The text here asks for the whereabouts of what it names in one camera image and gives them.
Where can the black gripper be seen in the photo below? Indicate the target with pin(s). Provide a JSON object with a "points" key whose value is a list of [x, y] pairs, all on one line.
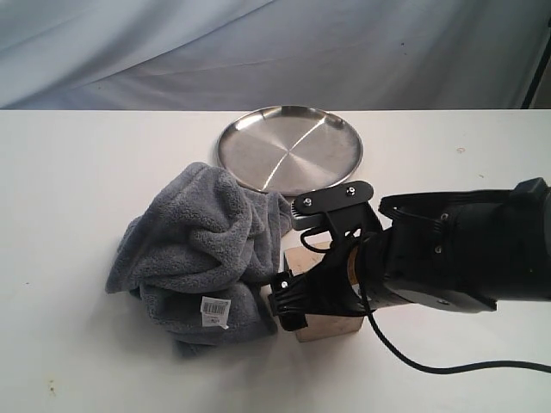
{"points": [[348, 282]]}

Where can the black tripod pole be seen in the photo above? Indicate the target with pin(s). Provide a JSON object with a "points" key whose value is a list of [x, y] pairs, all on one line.
{"points": [[537, 77]]}

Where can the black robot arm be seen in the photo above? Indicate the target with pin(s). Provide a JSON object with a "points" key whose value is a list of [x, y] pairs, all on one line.
{"points": [[451, 251]]}

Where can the wooden cube block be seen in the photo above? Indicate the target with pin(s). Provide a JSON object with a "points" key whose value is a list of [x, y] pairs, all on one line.
{"points": [[299, 260]]}

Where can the round steel plate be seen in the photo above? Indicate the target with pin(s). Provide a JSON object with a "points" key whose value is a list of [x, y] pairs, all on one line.
{"points": [[289, 149]]}

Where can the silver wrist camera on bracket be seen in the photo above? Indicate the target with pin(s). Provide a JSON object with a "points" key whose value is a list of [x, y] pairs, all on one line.
{"points": [[339, 210]]}

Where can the grey fleece towel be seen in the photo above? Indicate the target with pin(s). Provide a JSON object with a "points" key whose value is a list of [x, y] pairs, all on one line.
{"points": [[198, 257]]}

